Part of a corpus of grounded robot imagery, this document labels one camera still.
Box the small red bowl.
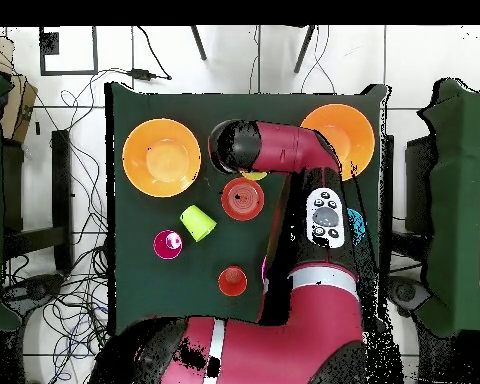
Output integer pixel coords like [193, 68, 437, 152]
[220, 176, 266, 222]

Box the green cup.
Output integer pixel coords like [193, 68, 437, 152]
[179, 204, 218, 243]

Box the large orange bowl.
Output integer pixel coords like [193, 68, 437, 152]
[299, 103, 376, 182]
[121, 118, 202, 199]

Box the orange cup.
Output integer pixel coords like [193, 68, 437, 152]
[217, 265, 249, 298]

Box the red cup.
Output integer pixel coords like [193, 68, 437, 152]
[152, 228, 184, 261]

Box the light blue bowl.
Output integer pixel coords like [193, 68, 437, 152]
[346, 207, 366, 247]

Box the dark green tablecloth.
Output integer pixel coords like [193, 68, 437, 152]
[103, 81, 391, 335]

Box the black power adapter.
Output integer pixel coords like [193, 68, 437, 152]
[127, 68, 158, 81]

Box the black tripod leg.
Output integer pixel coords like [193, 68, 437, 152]
[293, 25, 317, 74]
[189, 25, 208, 62]

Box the black stand base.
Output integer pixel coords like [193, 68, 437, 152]
[385, 275, 431, 311]
[7, 273, 67, 303]

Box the cardboard box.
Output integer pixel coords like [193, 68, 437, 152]
[0, 33, 39, 145]

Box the black bench frame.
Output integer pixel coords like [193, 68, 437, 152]
[1, 129, 75, 273]

